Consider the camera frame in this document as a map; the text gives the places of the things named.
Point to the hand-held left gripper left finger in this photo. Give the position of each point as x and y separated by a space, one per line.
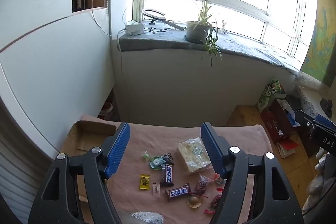
118 150

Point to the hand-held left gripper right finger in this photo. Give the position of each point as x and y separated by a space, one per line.
210 148

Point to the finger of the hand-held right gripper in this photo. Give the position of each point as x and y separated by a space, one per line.
324 119
305 121

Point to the clear packet of biscuits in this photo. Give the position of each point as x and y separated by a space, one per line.
191 155

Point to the green clear-wrapped candy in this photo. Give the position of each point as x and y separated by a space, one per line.
145 155

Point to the small colourful candy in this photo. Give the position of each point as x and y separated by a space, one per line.
219 179

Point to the cardboard box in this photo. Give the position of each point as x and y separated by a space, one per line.
86 134

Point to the clear packet of dark snack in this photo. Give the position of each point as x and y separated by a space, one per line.
201 186

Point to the yellow candy packet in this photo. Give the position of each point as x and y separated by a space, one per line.
144 182

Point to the green mint candy packet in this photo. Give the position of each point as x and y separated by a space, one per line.
157 162

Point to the black candy packet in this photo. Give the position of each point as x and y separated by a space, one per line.
168 157

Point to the dark small chocolate bar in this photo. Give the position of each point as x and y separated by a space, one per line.
167 174

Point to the clear packet with red print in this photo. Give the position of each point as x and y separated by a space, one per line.
216 201

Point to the brown chocolate bar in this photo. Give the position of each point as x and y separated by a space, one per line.
178 191

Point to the small white packet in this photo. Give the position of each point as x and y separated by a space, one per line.
156 189

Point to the packed braised egg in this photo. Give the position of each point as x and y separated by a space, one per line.
194 201

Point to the red candy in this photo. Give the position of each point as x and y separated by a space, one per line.
209 212

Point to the person's right hand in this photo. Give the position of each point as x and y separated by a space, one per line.
320 163

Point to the dark figurine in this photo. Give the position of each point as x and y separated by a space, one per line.
327 107

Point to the white lace cloth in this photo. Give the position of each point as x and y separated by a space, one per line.
309 98

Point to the red box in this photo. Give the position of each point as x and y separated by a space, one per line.
278 119

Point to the red and white bowl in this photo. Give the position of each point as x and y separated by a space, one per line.
107 107

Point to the green carton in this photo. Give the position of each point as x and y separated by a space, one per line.
269 95

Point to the silver foil wrapper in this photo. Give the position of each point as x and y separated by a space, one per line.
148 217

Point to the white ribbed shutter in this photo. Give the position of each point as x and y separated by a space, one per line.
18 174

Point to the white cabinet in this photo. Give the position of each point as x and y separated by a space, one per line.
52 56

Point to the potted spider plant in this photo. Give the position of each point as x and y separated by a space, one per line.
196 29

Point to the small rabbit figurine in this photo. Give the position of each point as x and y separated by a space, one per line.
224 27

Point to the dark bottle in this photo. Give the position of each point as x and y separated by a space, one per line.
80 1

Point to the wall map poster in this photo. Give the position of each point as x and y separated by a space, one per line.
321 50

